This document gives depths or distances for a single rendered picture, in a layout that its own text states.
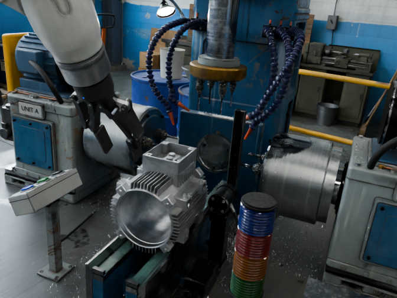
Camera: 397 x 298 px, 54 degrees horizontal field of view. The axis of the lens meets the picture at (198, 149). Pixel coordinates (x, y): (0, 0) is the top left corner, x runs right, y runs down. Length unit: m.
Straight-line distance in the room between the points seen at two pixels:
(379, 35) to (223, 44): 5.06
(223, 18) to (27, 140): 0.80
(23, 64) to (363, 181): 1.13
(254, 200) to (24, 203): 0.56
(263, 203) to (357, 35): 5.63
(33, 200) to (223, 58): 0.65
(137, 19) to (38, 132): 6.85
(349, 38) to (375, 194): 5.25
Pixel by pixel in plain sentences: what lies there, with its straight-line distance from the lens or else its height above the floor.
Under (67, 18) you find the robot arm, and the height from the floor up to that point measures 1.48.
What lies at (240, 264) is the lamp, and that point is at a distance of 0.69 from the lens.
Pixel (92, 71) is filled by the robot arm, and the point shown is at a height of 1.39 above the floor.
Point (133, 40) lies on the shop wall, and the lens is 8.30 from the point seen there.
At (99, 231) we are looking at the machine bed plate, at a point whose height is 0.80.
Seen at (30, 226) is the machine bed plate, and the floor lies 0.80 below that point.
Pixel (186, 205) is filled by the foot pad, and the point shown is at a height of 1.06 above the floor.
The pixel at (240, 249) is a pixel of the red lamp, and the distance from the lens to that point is 0.68.
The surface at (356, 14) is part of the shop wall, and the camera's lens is 6.21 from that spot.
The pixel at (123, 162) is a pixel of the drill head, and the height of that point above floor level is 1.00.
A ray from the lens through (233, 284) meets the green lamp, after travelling 0.73.
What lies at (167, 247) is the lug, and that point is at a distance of 0.96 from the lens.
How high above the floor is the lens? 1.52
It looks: 21 degrees down
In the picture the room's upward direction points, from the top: 5 degrees clockwise
